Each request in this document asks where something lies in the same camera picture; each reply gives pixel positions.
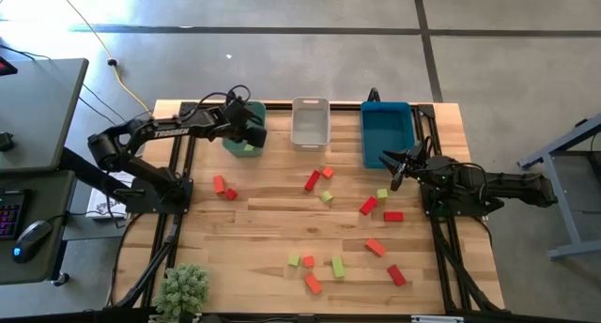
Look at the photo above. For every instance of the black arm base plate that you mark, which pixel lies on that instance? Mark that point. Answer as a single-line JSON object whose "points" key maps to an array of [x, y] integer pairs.
{"points": [[141, 203], [429, 208]]}

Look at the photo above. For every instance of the dark desk top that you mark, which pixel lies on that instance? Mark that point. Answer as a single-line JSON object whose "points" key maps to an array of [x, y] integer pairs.
{"points": [[47, 196]]}

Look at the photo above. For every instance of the black computer mouse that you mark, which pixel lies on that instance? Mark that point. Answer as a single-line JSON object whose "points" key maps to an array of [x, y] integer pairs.
{"points": [[30, 241]]}

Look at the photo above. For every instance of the silver metal bracket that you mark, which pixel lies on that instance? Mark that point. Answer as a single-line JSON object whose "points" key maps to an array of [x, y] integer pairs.
{"points": [[436, 319]]}

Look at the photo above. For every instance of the green long block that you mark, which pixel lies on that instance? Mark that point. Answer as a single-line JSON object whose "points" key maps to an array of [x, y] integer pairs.
{"points": [[337, 266]]}

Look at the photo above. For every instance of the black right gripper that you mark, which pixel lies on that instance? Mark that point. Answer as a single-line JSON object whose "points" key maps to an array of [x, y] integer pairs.
{"points": [[420, 162]]}

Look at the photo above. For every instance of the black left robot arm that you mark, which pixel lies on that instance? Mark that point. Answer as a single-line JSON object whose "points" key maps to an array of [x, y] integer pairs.
{"points": [[164, 131]]}

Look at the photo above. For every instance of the grey desk top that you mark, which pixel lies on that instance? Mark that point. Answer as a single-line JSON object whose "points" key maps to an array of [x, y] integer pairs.
{"points": [[42, 112]]}

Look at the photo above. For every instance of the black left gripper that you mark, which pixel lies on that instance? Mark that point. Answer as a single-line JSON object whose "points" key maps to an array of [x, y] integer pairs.
{"points": [[237, 114]]}

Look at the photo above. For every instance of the white plastic bin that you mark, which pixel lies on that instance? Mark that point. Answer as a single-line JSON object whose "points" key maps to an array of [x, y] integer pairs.
{"points": [[310, 126]]}

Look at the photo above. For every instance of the black backlit keyboard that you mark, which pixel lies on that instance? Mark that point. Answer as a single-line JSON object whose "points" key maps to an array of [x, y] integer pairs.
{"points": [[9, 215]]}

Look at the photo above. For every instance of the black desk gadget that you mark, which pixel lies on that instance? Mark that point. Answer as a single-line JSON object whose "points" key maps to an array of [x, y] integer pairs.
{"points": [[5, 142]]}

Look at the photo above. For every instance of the printed paper sheet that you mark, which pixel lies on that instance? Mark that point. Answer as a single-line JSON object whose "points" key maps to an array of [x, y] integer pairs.
{"points": [[101, 203]]}

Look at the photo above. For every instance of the green potted plant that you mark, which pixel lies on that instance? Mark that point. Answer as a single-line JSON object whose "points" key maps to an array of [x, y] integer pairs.
{"points": [[182, 290]]}

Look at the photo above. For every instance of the red long block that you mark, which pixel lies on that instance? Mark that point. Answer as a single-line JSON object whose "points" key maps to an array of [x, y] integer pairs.
{"points": [[396, 275], [393, 216], [312, 180], [368, 205]]}

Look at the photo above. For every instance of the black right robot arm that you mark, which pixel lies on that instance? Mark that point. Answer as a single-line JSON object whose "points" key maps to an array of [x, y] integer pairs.
{"points": [[516, 184]]}

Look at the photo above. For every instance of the blue plastic bin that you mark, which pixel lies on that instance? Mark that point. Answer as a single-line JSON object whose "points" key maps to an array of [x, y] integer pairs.
{"points": [[387, 130]]}

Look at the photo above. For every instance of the black red-lit device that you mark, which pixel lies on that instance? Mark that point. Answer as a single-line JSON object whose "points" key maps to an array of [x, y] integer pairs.
{"points": [[7, 67]]}

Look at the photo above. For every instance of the blue-grey metal table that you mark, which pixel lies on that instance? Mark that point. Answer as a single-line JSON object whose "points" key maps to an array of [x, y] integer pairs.
{"points": [[562, 201]]}

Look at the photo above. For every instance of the green cube block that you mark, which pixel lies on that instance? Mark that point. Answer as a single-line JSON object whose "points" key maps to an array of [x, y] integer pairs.
{"points": [[326, 196], [381, 194], [294, 260]]}

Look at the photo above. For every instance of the black clamp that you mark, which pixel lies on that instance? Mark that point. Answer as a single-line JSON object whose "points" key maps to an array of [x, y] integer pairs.
{"points": [[374, 95]]}

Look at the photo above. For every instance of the red cube block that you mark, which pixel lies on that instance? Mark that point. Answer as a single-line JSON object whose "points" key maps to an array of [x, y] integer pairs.
{"points": [[230, 194]]}

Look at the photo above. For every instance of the green plastic bin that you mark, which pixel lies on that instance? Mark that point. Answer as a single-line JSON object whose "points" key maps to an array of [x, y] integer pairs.
{"points": [[232, 149]]}

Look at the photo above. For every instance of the green wooden block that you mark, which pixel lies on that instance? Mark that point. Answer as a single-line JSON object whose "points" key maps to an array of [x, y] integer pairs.
{"points": [[249, 148]]}

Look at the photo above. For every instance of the orange long block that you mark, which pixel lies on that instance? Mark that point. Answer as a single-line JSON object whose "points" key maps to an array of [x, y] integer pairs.
{"points": [[375, 247], [219, 184], [313, 283]]}

